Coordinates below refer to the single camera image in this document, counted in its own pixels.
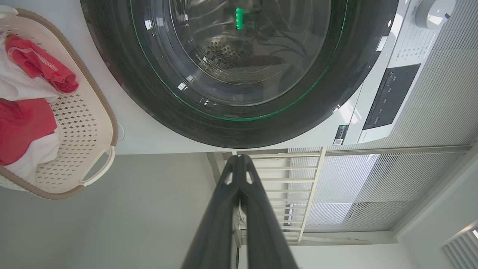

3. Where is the cream perforated basket brown rim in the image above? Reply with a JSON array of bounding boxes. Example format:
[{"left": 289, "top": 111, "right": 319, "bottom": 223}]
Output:
[{"left": 0, "top": 6, "right": 119, "bottom": 200}]

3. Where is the red and white garment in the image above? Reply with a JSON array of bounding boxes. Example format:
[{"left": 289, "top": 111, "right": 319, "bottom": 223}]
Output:
[{"left": 0, "top": 34, "right": 79, "bottom": 183}]

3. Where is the black QR code sticker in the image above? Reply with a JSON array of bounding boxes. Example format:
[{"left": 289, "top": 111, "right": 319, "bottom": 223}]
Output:
[{"left": 332, "top": 124, "right": 350, "bottom": 146}]

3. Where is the black washing machine control panel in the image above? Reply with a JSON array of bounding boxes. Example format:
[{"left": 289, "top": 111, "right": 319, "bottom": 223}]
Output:
[{"left": 363, "top": 64, "right": 421, "bottom": 130}]

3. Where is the black round glass washer door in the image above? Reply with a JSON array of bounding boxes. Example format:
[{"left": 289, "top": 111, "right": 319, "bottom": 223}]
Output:
[{"left": 80, "top": 0, "right": 400, "bottom": 149}]

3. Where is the white metal rail rack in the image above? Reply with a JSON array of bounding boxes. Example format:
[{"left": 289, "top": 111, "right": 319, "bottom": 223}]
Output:
[{"left": 207, "top": 147, "right": 327, "bottom": 245}]

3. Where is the stainless steel washing machine drum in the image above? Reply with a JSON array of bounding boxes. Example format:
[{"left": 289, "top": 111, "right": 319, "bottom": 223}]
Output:
[{"left": 170, "top": 0, "right": 331, "bottom": 84}]

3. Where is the white slatted vent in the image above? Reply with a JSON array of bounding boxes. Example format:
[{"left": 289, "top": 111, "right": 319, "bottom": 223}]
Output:
[{"left": 443, "top": 220, "right": 478, "bottom": 269}]

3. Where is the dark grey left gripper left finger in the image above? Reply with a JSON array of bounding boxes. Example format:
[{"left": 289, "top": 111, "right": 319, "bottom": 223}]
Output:
[{"left": 181, "top": 154, "right": 242, "bottom": 269}]

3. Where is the white round control knob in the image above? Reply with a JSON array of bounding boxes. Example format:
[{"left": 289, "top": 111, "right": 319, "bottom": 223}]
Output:
[{"left": 415, "top": 0, "right": 457, "bottom": 30}]

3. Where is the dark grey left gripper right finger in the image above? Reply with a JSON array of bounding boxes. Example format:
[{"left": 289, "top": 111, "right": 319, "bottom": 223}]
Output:
[{"left": 239, "top": 154, "right": 299, "bottom": 269}]

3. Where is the white front-load washing machine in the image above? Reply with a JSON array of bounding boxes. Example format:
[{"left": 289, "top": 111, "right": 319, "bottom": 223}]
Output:
[{"left": 0, "top": 0, "right": 462, "bottom": 155}]

